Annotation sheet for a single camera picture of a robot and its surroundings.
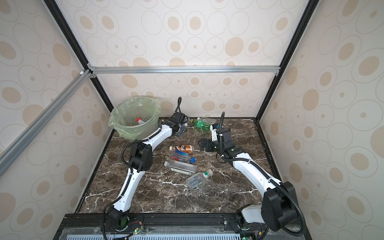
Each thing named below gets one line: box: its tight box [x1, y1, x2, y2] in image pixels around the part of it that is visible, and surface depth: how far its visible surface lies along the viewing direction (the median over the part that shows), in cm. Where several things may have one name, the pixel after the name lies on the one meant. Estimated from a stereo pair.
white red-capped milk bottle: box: [136, 118, 145, 125], surface depth 105 cm
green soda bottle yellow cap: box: [190, 118, 212, 131], surface depth 115 cm
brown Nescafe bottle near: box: [169, 144, 193, 154], surface depth 99 cm
